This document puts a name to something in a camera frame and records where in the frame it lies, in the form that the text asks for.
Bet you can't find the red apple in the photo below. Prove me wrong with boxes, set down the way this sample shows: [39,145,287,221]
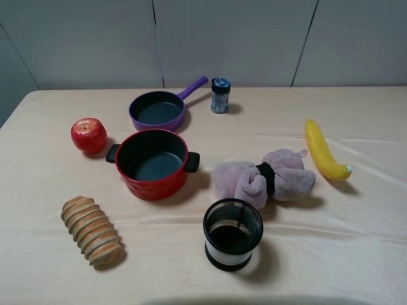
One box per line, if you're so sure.
[71,118,107,154]

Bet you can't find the red cooking pot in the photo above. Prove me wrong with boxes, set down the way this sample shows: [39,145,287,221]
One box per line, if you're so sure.
[106,129,200,201]

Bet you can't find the purple saucepan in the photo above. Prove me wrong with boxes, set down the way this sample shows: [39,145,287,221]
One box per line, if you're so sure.
[128,76,209,132]

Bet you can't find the small blue-lidded jar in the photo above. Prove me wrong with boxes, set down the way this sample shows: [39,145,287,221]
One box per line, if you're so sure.
[211,78,231,114]

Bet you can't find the black mesh pen cup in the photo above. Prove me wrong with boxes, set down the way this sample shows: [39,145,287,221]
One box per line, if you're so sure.
[203,198,264,272]

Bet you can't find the pink towel with black band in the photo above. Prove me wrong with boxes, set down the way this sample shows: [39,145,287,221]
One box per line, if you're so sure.
[211,149,316,210]

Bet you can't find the yellow banana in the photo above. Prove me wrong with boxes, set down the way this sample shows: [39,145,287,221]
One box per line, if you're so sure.
[305,119,354,181]

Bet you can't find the striped bread loaf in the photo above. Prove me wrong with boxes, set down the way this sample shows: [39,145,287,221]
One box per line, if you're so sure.
[60,196,124,267]

